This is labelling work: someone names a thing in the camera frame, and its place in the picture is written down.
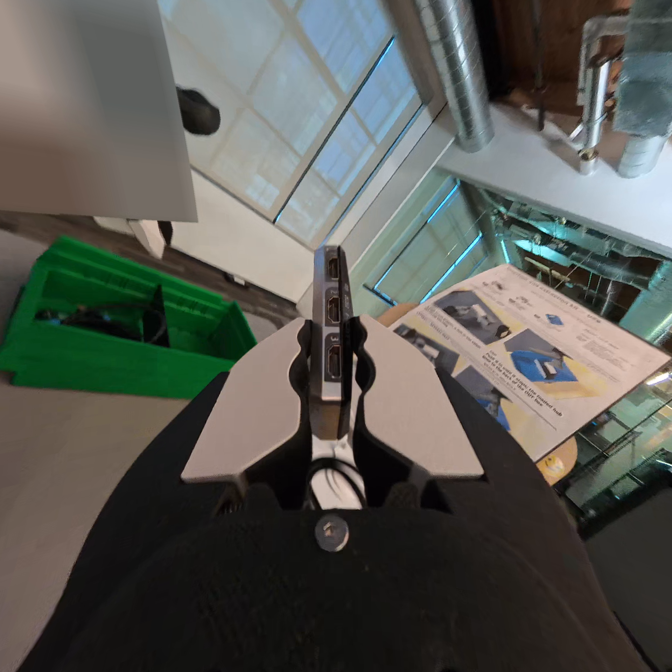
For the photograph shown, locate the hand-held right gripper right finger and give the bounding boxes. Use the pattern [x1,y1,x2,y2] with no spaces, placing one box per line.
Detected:
[355,315,486,482]

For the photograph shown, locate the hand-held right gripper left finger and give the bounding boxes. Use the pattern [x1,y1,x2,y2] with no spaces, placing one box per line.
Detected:
[181,318,316,484]

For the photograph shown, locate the silver grey usb adapter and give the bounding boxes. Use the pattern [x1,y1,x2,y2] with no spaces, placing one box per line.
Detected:
[305,247,363,436]

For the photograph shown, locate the green plastic bin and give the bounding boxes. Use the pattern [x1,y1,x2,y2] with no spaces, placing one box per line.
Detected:
[0,237,256,400]

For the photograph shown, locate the instruction sheet on wooden board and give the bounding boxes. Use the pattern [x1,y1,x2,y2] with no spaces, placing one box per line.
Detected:
[378,263,672,486]

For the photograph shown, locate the black shelving unit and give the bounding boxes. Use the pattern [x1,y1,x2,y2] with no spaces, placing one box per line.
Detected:
[567,399,672,526]

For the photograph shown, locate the silver ventilation ducts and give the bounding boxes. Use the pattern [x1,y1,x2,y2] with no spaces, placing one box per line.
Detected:
[405,0,672,179]

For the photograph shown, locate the black sign stand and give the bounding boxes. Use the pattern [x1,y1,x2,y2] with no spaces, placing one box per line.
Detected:
[0,0,200,223]

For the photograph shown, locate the black braided cable green plug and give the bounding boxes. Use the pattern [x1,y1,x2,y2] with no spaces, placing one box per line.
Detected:
[37,300,148,342]

